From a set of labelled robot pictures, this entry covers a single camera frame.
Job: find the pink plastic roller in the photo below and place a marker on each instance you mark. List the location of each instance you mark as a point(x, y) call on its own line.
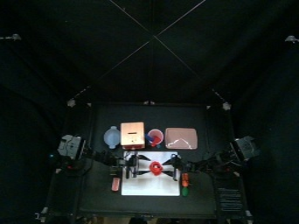
point(115, 184)

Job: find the white printed label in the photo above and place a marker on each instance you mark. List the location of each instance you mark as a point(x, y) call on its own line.
point(230, 199)

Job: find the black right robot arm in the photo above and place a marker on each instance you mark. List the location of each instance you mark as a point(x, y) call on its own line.
point(241, 148)

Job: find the pink square plate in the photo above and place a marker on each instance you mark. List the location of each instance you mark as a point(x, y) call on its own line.
point(181, 137)

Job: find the grey frame clamp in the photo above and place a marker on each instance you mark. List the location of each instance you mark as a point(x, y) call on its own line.
point(226, 106)
point(149, 102)
point(14, 37)
point(291, 38)
point(71, 102)

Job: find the blue plastic tool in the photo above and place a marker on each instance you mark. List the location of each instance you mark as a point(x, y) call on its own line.
point(149, 137)

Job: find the orange toy carrot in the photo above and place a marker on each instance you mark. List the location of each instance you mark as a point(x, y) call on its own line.
point(185, 180)

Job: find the green toy vegetable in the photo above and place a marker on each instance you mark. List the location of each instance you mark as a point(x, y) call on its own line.
point(185, 191)

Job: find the red play dough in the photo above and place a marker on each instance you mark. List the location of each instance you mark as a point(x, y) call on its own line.
point(157, 168)

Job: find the red plastic tool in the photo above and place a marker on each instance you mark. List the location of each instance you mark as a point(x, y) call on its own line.
point(155, 141)

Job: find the pink wooden drawer box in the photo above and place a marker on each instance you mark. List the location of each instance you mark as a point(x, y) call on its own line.
point(133, 134)

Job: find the white rectangular mat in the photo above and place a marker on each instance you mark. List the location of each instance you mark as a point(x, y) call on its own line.
point(150, 186)

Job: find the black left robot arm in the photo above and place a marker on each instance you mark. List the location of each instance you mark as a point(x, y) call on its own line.
point(72, 145)

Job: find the light blue plastic bowl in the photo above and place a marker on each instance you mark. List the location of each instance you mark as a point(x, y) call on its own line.
point(113, 137)

